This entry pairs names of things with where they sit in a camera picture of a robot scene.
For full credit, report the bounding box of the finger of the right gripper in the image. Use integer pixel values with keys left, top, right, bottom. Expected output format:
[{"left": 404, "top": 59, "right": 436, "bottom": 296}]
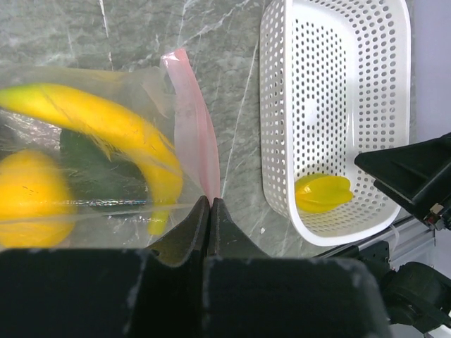
[{"left": 354, "top": 133, "right": 450, "bottom": 230}]

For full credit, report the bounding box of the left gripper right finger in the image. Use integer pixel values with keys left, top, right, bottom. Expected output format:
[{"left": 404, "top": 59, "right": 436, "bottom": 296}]
[{"left": 201, "top": 199, "right": 391, "bottom": 337}]

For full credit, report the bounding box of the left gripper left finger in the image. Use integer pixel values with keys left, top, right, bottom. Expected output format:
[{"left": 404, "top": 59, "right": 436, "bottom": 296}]
[{"left": 1, "top": 197, "right": 210, "bottom": 337}]

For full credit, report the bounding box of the yellow star fruit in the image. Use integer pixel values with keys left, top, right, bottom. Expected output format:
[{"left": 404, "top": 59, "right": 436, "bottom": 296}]
[{"left": 295, "top": 173, "right": 354, "bottom": 213}]

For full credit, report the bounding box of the yellow banana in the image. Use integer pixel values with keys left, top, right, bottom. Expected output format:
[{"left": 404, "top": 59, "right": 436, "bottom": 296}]
[{"left": 1, "top": 82, "right": 184, "bottom": 235}]

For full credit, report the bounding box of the green avocado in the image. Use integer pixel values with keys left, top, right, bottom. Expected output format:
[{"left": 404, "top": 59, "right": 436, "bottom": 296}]
[{"left": 60, "top": 129, "right": 148, "bottom": 213}]

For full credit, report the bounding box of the clear zip top bag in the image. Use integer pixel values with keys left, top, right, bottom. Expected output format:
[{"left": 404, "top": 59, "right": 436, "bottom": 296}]
[{"left": 1, "top": 48, "right": 220, "bottom": 249}]

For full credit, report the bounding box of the round yellow orange fruit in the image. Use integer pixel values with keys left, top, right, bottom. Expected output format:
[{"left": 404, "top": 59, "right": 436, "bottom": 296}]
[{"left": 1, "top": 149, "right": 77, "bottom": 248}]

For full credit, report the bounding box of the white perforated plastic basket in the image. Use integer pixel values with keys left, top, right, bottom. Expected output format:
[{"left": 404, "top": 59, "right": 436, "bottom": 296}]
[{"left": 259, "top": 1, "right": 411, "bottom": 246}]

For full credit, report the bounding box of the aluminium mounting rail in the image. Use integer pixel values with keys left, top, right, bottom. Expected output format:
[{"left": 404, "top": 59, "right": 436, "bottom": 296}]
[{"left": 319, "top": 216, "right": 450, "bottom": 269}]

